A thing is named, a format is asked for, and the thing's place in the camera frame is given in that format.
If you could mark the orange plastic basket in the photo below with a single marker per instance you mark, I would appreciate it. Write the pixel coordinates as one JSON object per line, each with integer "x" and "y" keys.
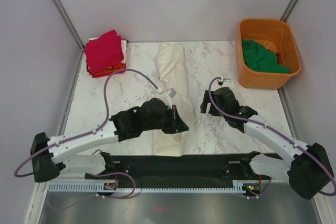
{"x": 276, "y": 36}

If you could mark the aluminium corner profile left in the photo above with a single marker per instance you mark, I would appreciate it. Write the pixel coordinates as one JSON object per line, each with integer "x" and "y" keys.
{"x": 65, "y": 17}

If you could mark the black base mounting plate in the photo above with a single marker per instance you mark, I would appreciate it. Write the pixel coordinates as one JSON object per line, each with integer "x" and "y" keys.
{"x": 187, "y": 170}

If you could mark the folded orange red t shirt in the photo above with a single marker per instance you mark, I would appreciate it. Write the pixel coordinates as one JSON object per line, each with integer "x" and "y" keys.
{"x": 109, "y": 70}

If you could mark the folded magenta t shirt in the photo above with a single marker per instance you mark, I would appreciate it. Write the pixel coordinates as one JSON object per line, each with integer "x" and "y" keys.
{"x": 94, "y": 64}

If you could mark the cream white t shirt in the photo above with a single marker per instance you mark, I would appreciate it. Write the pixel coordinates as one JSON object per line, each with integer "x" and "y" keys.
{"x": 172, "y": 73}

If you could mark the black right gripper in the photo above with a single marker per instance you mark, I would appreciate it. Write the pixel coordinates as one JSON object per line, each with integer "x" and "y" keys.
{"x": 206, "y": 100}

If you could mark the slotted white cable duct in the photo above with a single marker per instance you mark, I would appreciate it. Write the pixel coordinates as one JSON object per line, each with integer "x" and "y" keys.
{"x": 104, "y": 187}

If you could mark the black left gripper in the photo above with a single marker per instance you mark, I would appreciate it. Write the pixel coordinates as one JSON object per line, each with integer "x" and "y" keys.
{"x": 176, "y": 125}

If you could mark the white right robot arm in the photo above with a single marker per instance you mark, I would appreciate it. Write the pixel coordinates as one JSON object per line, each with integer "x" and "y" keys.
{"x": 306, "y": 168}

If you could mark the green t shirt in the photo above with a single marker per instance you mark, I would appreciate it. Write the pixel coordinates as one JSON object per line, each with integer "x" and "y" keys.
{"x": 260, "y": 59}

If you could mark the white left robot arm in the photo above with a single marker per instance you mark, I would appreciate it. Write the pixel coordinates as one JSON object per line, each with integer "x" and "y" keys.
{"x": 50, "y": 153}

